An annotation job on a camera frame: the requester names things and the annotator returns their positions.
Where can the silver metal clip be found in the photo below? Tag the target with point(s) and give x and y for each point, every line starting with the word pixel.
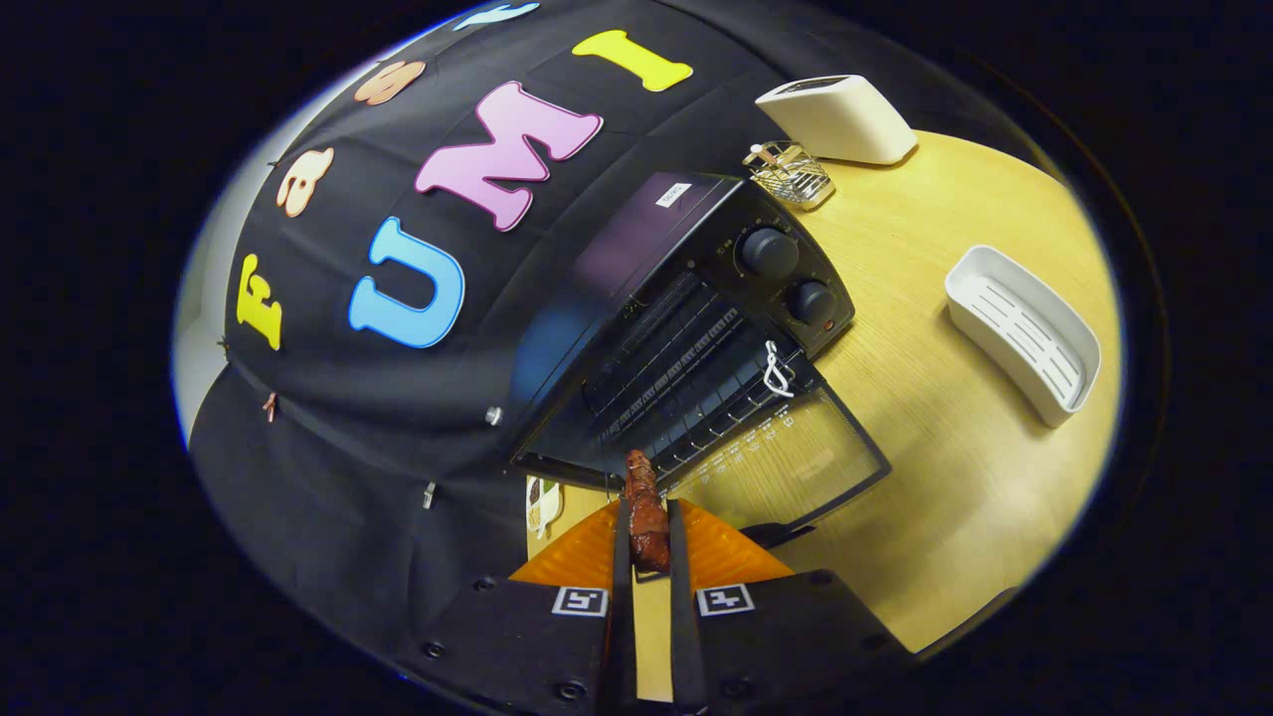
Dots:
pixel 429 495

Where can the white bread toaster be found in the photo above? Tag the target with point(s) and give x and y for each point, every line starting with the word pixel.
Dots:
pixel 840 119

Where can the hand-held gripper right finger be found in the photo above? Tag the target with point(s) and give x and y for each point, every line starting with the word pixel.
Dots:
pixel 686 617

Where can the red meat slice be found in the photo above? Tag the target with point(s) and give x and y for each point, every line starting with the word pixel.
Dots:
pixel 646 517

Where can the black toaster oven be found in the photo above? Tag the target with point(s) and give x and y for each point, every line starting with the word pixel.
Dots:
pixel 656 249

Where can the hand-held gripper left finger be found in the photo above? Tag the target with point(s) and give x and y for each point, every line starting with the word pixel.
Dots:
pixel 622 617

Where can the red clip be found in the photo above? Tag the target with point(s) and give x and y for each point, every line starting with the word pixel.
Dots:
pixel 270 408

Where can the white divided spice dish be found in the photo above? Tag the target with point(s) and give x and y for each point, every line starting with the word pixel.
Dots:
pixel 542 502

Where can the white plastic tray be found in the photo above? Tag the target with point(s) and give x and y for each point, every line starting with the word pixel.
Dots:
pixel 1024 333

